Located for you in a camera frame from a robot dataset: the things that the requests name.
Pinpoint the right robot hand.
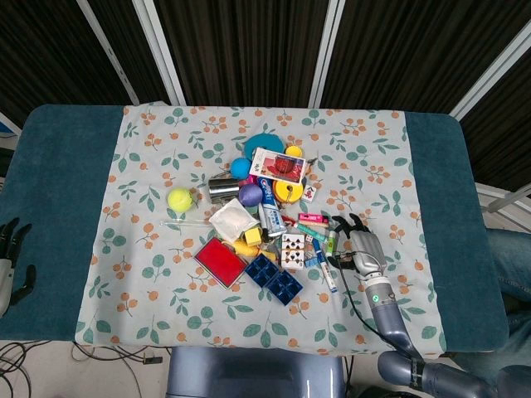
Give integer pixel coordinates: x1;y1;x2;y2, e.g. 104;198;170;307
327;212;389;279

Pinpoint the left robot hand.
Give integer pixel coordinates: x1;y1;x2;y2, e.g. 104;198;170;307
0;216;38;318

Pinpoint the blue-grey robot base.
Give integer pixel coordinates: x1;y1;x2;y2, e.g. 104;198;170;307
165;345;348;398

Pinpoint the blue white marker pen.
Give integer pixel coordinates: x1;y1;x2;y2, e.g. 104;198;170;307
311;239;339;294

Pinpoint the banded playing card deck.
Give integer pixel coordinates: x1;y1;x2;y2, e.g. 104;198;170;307
280;232;308;269

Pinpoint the teal velvet table cover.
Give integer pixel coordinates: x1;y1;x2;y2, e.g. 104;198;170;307
0;103;511;342

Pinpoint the blue four-cell tray block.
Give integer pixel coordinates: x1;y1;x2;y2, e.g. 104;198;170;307
266;269;305;308

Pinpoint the yellow round disc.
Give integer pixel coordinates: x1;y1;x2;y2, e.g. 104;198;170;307
273;179;302;206

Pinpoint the Crest toothpaste tube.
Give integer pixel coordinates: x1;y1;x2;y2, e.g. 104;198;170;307
256;175;289;238

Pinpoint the yellow toy banana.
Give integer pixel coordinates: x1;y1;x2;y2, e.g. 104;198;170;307
231;240;263;260

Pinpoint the card pack with red picture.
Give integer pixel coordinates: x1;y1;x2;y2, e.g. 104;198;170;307
248;146;309;185

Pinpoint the purple foam ball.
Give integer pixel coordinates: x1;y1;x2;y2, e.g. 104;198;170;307
238;182;264;207

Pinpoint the floral print tablecloth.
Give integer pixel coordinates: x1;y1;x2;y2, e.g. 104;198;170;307
74;105;449;357

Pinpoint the white plastic pouch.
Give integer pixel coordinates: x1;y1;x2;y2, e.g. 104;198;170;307
207;197;260;243

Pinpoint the person's blue jeans leg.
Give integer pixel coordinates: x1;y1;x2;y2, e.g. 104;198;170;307
482;226;531;376

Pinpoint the red stamp pad case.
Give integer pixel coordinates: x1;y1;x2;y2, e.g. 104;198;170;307
193;236;250;289

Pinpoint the blue foam ball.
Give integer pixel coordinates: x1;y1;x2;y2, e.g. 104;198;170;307
229;157;254;180

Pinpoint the teal round pad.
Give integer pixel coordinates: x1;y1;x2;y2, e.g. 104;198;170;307
241;129;287;161

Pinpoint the shiny steel cup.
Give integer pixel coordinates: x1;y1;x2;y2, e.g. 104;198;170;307
207;177;242;205

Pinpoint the clear plastic tube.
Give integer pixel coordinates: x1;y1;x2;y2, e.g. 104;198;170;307
160;219;213;229

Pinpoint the yellow-green tennis ball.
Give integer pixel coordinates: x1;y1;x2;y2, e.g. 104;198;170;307
167;187;195;213

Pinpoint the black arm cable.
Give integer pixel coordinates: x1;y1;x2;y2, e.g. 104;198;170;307
336;252;387;337

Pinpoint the black floor cable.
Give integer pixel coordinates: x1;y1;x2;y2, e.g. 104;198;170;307
0;338;171;398

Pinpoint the white partition post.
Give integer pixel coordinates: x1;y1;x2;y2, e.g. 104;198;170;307
132;0;187;105
449;28;531;121
76;0;140;105
308;0;346;108

